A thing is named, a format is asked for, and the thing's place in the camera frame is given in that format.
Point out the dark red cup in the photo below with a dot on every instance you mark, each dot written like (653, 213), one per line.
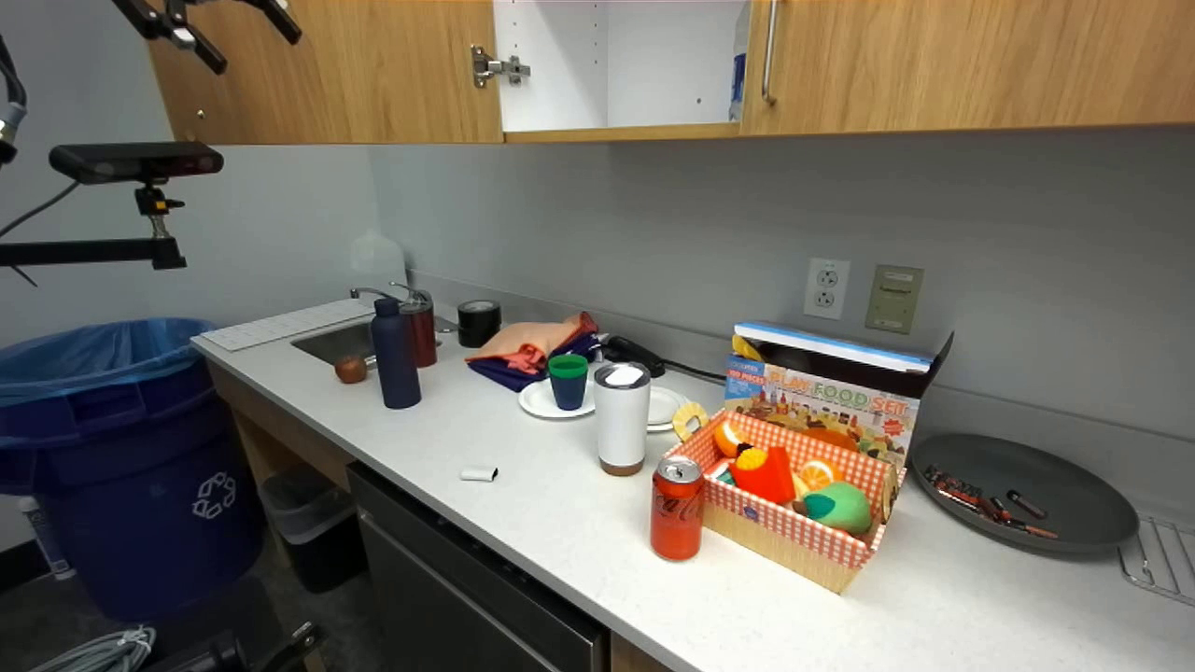
(421, 334)

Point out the white wall outlet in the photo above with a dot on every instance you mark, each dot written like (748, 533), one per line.
(826, 289)

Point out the dark dishwasher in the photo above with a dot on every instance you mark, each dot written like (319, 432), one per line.
(461, 599)

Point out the clear plastic bag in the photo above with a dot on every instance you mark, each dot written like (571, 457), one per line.
(94, 653)

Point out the steel sink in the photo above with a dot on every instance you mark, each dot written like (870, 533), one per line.
(332, 342)

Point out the green toy ball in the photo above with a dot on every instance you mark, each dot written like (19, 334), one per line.
(841, 511)

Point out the yellow toy food piece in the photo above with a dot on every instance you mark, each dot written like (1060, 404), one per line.
(689, 423)

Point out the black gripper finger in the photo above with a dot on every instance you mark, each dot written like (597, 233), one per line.
(171, 26)
(278, 21)

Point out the beige wall switch plate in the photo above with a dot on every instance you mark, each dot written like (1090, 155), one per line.
(895, 302)

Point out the red toy food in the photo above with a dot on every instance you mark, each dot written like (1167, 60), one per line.
(761, 475)

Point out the green and blue cup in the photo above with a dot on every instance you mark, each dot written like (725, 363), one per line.
(568, 379)

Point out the small white plate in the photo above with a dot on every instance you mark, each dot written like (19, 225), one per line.
(665, 410)

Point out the navy blue bottle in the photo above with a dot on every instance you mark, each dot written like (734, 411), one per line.
(398, 360)

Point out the orange cloth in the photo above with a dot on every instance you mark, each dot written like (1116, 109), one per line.
(534, 338)

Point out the white tumbler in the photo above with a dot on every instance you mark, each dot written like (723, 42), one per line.
(621, 423)

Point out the black mounting bar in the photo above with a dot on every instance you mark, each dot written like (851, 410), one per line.
(88, 252)

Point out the red soda can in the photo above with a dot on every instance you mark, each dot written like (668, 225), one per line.
(677, 511)

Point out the navy blue cloth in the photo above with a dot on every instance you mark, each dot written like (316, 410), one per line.
(496, 373)

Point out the small black trash bin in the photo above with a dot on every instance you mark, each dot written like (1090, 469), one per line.
(312, 527)

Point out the wooden wall cabinet body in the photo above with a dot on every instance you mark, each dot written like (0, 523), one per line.
(621, 78)

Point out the silver door hinge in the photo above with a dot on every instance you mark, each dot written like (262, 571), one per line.
(496, 65)

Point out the blue cardboard food box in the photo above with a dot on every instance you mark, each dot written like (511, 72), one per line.
(834, 388)

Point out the black stereo camera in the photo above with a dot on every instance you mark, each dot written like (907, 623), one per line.
(134, 164)

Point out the small brown ball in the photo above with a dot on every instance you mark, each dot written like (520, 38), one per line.
(353, 373)

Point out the orange toy fruit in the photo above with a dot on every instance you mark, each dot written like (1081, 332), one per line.
(730, 440)

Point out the large white plate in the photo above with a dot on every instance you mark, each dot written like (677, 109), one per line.
(538, 401)

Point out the black round pan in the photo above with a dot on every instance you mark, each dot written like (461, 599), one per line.
(1033, 500)

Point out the brown toy strips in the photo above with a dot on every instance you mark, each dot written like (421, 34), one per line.
(982, 500)

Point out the black cup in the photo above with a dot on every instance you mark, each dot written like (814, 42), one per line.
(480, 323)

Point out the blue recycling bin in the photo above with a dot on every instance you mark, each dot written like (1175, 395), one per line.
(124, 500)

